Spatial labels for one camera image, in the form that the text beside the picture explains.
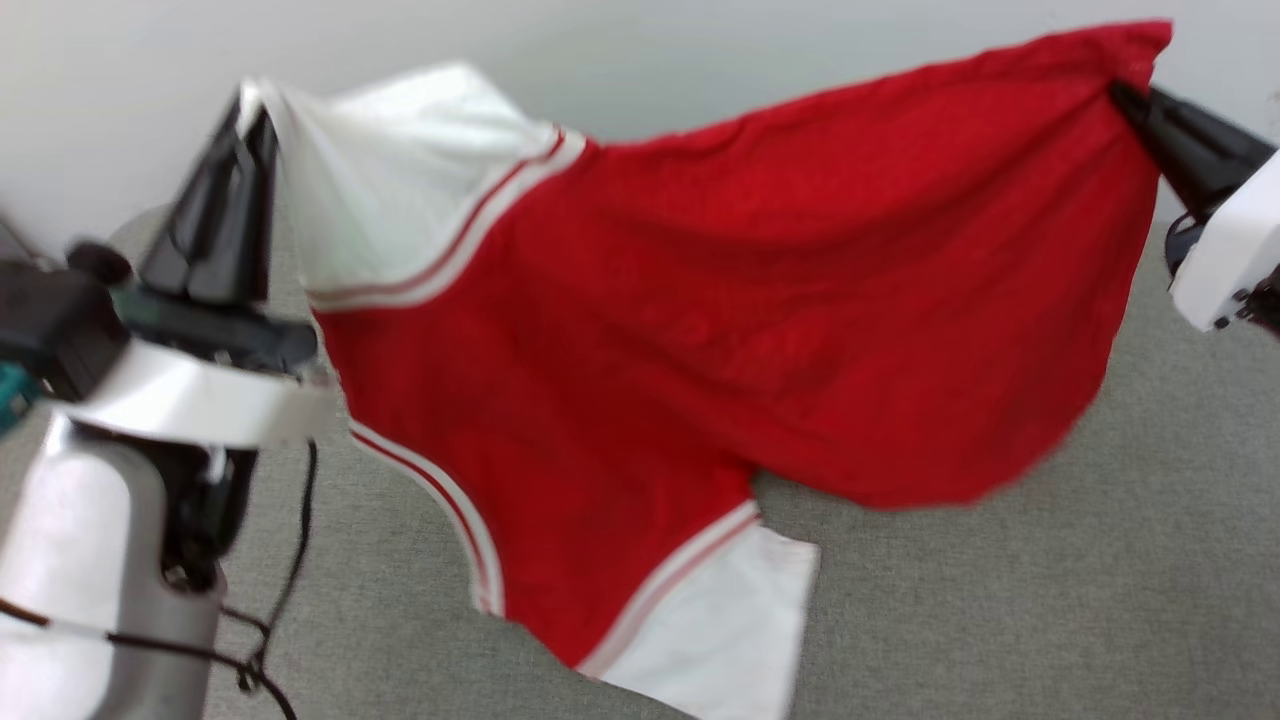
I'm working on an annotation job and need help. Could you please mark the red and white basketball jersey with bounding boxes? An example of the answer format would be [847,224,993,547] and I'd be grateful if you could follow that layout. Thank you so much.
[238,20,1174,720]

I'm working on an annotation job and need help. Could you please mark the teal cable connector plug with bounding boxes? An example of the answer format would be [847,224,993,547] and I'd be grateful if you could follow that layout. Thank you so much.
[0,360,43,437]

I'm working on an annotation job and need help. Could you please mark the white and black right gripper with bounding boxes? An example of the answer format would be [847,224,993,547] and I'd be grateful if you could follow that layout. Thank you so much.
[1108,82,1280,338]

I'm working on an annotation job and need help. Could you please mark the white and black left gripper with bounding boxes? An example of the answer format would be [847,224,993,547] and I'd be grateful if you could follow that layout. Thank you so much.
[52,92,343,453]

